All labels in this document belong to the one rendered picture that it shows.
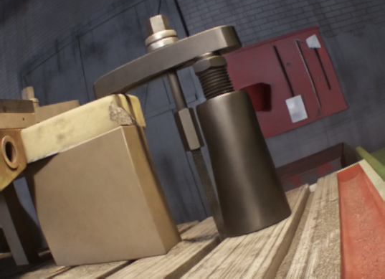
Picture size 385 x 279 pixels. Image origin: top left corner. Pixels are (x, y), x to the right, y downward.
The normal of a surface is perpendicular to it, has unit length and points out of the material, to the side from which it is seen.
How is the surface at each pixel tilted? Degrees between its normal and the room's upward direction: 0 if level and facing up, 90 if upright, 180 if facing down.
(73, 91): 90
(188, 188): 90
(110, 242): 90
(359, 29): 90
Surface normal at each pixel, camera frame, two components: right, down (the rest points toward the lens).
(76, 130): 0.20, -0.12
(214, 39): -0.33, 0.05
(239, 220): -0.58, 0.04
